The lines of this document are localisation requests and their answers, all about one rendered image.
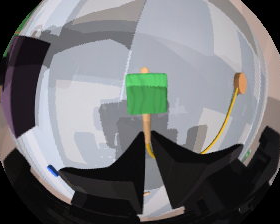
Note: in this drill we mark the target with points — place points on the green block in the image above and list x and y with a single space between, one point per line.
146 93

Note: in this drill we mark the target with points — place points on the blue rectangular bar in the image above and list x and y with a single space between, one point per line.
52 170

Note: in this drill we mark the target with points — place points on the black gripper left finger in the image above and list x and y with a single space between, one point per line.
123 179

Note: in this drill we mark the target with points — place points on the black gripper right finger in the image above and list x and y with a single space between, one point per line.
183 171

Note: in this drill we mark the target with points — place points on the thin wooden stick with yellow string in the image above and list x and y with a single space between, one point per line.
147 123

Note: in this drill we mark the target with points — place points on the orange round button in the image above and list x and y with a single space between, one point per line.
240 82

